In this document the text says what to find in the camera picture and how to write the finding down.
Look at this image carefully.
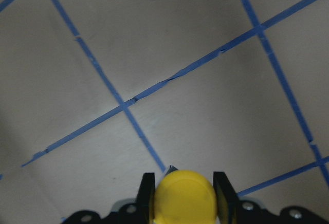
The yellow push button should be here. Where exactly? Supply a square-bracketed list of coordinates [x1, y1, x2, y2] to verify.
[154, 165, 217, 223]

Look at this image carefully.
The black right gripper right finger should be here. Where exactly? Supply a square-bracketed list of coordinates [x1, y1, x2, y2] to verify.
[213, 172, 328, 224]

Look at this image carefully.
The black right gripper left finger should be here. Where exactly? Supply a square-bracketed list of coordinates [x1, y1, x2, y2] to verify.
[63, 173, 155, 224]

